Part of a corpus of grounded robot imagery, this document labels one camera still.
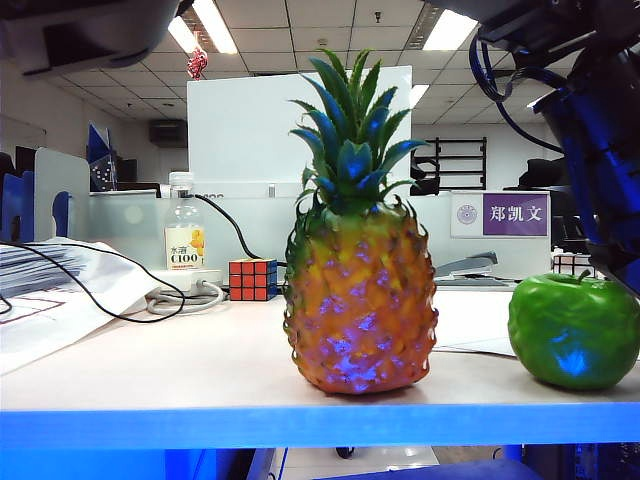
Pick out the grey flat tray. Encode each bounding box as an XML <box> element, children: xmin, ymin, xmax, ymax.
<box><xmin>437</xmin><ymin>277</ymin><xmax>524</xmax><ymax>293</ymax></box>

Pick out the green plastic apple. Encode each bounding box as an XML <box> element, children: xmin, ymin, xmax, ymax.
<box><xmin>507</xmin><ymin>269</ymin><xmax>640</xmax><ymax>391</ymax></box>

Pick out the frosted glass desk partition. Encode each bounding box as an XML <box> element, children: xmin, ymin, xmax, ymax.
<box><xmin>89</xmin><ymin>192</ymin><xmax>551</xmax><ymax>281</ymax></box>

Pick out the black wall rack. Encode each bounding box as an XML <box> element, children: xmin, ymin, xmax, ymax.
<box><xmin>412</xmin><ymin>137</ymin><xmax>489</xmax><ymax>194</ymax></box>

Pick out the thick black cable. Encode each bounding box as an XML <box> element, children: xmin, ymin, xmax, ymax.
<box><xmin>189</xmin><ymin>192</ymin><xmax>289</xmax><ymax>269</ymax></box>

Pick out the blue bookend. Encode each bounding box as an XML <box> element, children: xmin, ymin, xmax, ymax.
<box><xmin>0</xmin><ymin>169</ymin><xmax>36</xmax><ymax>245</ymax></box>

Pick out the plastic pineapple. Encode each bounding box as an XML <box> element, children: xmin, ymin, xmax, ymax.
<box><xmin>283</xmin><ymin>47</ymin><xmax>441</xmax><ymax>396</ymax></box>

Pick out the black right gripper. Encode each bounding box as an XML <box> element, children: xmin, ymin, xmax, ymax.
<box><xmin>587</xmin><ymin>219</ymin><xmax>640</xmax><ymax>301</ymax></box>

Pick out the grey stapler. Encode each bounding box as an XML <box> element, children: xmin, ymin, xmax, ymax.
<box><xmin>434</xmin><ymin>251</ymin><xmax>501</xmax><ymax>279</ymax></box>

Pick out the white bookend with cutout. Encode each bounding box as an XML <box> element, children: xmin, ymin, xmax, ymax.
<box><xmin>33</xmin><ymin>147</ymin><xmax>91</xmax><ymax>242</ymax></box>

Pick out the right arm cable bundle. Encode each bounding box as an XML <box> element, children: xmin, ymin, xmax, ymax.
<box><xmin>468</xmin><ymin>37</ymin><xmax>569</xmax><ymax>154</ymax></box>

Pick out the blue perforated file holder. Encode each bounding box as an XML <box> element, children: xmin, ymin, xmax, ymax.
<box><xmin>87</xmin><ymin>122</ymin><xmax>120</xmax><ymax>192</ymax></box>

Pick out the white AOC monitor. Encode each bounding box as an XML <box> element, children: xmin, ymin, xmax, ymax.
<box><xmin>159</xmin><ymin>64</ymin><xmax>451</xmax><ymax>200</ymax></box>

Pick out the wide ceiling light panel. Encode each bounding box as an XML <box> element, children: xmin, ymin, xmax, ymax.
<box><xmin>422</xmin><ymin>9</ymin><xmax>479</xmax><ymax>51</ymax></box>

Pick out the dark wall-mounted box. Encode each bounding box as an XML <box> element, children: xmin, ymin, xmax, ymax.
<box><xmin>149</xmin><ymin>118</ymin><xmax>189</xmax><ymax>149</ymax></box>

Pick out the white paper sheet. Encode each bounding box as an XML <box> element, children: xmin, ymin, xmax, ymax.
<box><xmin>432</xmin><ymin>289</ymin><xmax>519</xmax><ymax>351</ymax></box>
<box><xmin>432</xmin><ymin>337</ymin><xmax>516</xmax><ymax>357</ymax></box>

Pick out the long ceiling light strip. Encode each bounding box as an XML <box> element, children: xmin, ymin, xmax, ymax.
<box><xmin>192</xmin><ymin>0</ymin><xmax>239</xmax><ymax>55</ymax></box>
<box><xmin>167</xmin><ymin>14</ymin><xmax>201</xmax><ymax>54</ymax></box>

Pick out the thin black cable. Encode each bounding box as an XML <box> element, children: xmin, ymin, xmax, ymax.
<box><xmin>0</xmin><ymin>241</ymin><xmax>186</xmax><ymax>324</ymax></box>

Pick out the red Chinese knot ornament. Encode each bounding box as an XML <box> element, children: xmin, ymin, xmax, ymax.
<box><xmin>187</xmin><ymin>47</ymin><xmax>209</xmax><ymax>81</ymax></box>

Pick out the white power strip cable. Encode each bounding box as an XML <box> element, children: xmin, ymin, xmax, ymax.
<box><xmin>144</xmin><ymin>279</ymin><xmax>226</xmax><ymax>316</ymax></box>

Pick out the clear C100 drink bottle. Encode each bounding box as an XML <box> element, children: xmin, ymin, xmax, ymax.
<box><xmin>163</xmin><ymin>171</ymin><xmax>207</xmax><ymax>272</ymax></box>

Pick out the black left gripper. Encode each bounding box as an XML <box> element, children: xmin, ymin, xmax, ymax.
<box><xmin>0</xmin><ymin>0</ymin><xmax>194</xmax><ymax>76</ymax></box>

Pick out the translucent red-printed plastic bag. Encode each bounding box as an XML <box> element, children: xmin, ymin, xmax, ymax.
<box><xmin>0</xmin><ymin>237</ymin><xmax>176</xmax><ymax>376</ymax></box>

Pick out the coloured Rubik's cube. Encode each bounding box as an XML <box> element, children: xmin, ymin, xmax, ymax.
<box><xmin>228</xmin><ymin>257</ymin><xmax>279</xmax><ymax>302</ymax></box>

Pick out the purple and white name plate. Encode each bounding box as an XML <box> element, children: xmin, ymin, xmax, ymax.
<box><xmin>449</xmin><ymin>190</ymin><xmax>551</xmax><ymax>239</ymax></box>

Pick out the stack of printed papers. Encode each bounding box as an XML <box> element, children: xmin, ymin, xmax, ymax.
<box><xmin>0</xmin><ymin>244</ymin><xmax>81</xmax><ymax>299</ymax></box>

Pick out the white power strip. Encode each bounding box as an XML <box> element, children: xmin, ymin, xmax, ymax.
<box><xmin>149</xmin><ymin>268</ymin><xmax>224</xmax><ymax>294</ymax></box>

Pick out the silver mirror cube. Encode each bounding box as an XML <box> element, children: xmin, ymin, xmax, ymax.
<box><xmin>551</xmin><ymin>253</ymin><xmax>594</xmax><ymax>277</ymax></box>

